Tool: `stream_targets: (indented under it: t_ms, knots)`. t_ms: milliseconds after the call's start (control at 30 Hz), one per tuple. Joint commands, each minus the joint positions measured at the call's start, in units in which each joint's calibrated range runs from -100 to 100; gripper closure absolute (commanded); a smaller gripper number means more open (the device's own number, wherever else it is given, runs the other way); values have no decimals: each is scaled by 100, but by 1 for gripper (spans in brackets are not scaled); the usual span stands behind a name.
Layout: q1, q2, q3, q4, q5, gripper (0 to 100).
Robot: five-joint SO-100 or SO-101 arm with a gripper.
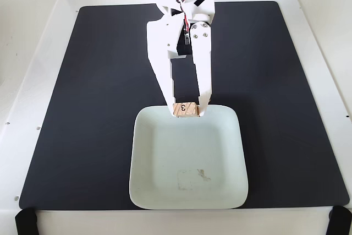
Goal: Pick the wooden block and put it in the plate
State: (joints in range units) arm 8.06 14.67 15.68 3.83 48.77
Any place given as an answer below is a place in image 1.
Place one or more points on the wooden block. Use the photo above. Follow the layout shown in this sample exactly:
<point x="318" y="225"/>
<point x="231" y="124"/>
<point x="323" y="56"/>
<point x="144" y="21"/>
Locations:
<point x="185" y="109"/>

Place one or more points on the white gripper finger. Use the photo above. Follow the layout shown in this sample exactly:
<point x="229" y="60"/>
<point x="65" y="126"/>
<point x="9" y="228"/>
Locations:
<point x="159" y="53"/>
<point x="203" y="67"/>

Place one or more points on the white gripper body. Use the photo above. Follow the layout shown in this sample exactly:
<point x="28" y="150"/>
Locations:
<point x="163" y="34"/>

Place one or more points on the pale green square plate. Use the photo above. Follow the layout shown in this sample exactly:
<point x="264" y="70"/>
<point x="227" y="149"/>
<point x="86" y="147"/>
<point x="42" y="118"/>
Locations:
<point x="165" y="158"/>

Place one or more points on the black mat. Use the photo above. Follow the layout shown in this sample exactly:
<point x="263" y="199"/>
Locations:
<point x="82" y="108"/>

